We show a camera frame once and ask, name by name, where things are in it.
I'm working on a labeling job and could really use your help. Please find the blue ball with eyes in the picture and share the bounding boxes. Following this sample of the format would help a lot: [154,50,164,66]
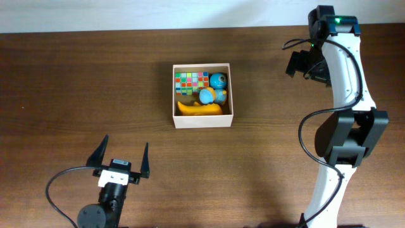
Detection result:
[209,73,228,89]

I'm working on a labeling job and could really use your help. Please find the small orange egg toy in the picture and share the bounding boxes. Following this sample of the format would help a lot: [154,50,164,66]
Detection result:
[199,87,228,105]

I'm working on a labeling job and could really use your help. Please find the orange rubber duck toy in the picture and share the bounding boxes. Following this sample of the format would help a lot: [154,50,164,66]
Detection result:
[177,101,223,116]

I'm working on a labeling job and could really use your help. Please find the colourful puzzle cube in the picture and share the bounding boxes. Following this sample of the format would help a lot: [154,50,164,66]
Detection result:
[174,73,198,96]
[191,72,209,93]

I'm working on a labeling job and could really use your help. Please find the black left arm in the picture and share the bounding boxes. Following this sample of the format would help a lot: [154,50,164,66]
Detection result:
[77,136,150,228]

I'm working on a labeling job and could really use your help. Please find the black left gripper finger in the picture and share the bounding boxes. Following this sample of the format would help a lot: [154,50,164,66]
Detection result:
[86,134,109,167]
[140,142,150,179]

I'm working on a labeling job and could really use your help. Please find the pink cardboard box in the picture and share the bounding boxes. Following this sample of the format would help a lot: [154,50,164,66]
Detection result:
[173,63,234,129]

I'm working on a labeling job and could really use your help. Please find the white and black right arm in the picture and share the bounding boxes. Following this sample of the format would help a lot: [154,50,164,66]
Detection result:
[285,5,389,227]

